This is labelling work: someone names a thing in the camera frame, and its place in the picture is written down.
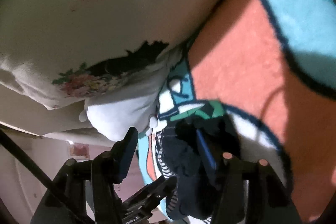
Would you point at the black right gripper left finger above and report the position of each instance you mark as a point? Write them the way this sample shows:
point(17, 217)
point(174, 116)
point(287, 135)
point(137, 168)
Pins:
point(83, 192)

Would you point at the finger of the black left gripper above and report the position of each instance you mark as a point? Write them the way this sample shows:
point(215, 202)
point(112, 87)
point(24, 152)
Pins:
point(150, 196)

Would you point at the navy striped pants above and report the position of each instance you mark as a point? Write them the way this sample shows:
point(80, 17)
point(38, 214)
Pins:
point(190, 150)

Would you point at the plain white pillow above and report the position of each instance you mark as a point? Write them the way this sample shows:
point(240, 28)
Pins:
point(133, 104)

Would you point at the floral cream pillow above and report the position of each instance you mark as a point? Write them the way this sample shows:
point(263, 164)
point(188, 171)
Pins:
point(58, 52)

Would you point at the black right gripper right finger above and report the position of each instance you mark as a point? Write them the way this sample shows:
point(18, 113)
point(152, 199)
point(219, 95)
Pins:
point(247, 192)

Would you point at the cartoon fleece blanket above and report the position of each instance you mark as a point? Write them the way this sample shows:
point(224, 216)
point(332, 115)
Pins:
point(270, 64)

